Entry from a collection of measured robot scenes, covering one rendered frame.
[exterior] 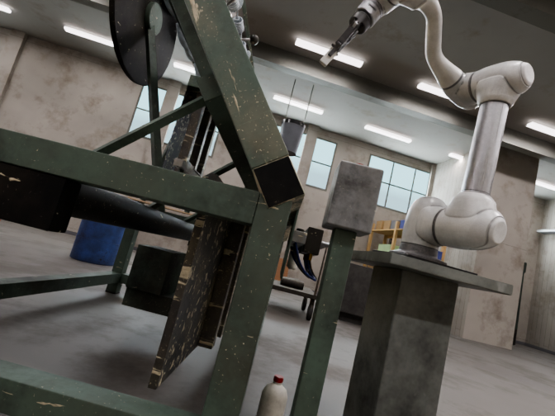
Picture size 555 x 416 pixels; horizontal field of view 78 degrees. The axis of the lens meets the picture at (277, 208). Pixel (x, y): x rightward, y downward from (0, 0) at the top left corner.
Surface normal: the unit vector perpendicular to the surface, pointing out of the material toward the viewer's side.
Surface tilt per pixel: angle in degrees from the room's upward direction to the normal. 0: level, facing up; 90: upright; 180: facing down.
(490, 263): 90
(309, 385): 90
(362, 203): 90
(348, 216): 90
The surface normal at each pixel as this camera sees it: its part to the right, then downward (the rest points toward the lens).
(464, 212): -0.77, -0.36
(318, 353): 0.00, -0.14
